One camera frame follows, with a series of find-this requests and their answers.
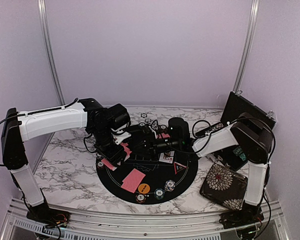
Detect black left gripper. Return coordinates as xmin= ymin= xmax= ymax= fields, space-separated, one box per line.
xmin=91 ymin=125 xmax=127 ymax=169

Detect red card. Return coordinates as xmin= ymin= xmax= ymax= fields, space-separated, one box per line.
xmin=121 ymin=168 xmax=146 ymax=193
xmin=157 ymin=133 xmax=170 ymax=139
xmin=120 ymin=142 xmax=132 ymax=161

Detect face up community card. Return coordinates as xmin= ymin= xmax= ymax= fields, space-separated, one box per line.
xmin=158 ymin=153 xmax=174 ymax=164

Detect red triangular marker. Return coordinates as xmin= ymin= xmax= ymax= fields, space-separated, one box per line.
xmin=173 ymin=162 xmax=187 ymax=175

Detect red playing card deck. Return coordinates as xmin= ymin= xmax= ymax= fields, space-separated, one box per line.
xmin=101 ymin=158 xmax=117 ymax=171

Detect red poker chip stack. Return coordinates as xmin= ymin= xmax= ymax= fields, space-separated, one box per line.
xmin=96 ymin=161 xmax=105 ymax=169

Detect blue orange chip stack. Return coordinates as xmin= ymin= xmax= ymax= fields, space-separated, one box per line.
xmin=164 ymin=180 xmax=176 ymax=192

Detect orange big blind button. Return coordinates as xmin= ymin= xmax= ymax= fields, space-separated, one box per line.
xmin=137 ymin=183 xmax=151 ymax=194

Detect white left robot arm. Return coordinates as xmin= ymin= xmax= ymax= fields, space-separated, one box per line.
xmin=1 ymin=98 xmax=131 ymax=224

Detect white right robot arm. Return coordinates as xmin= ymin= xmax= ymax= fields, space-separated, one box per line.
xmin=187 ymin=112 xmax=276 ymax=228

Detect blue orange chips on marble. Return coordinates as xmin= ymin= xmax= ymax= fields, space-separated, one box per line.
xmin=145 ymin=118 xmax=159 ymax=129

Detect round black poker mat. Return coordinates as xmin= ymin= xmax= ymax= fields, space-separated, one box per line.
xmin=95 ymin=124 xmax=199 ymax=205

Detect black poker chip case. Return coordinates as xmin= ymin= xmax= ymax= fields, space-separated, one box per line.
xmin=195 ymin=91 xmax=276 ymax=171

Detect floral fabric pouch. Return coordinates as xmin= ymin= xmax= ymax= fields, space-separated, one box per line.
xmin=199 ymin=163 xmax=248 ymax=211

